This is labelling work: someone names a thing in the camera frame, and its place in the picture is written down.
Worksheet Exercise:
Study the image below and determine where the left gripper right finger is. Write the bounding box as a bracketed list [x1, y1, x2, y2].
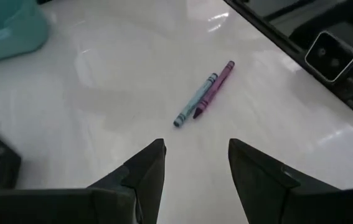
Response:
[228, 138, 342, 224]

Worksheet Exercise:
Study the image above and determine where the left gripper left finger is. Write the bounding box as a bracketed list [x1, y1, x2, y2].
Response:
[87, 138, 167, 224]

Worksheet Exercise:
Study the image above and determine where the blue crayon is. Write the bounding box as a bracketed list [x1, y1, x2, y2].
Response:
[172, 72, 219, 128]

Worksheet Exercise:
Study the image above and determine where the purple crayon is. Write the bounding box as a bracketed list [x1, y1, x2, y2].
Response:
[192, 60, 235, 119]

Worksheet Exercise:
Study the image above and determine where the teal plastic bin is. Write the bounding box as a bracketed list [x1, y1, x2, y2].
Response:
[0, 0, 51, 67]

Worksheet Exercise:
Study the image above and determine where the black silver-framed table camera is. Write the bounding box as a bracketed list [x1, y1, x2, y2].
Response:
[303, 21, 353, 91]

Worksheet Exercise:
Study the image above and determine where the black metal table frame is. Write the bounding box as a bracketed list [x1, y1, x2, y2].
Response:
[222, 0, 353, 128]

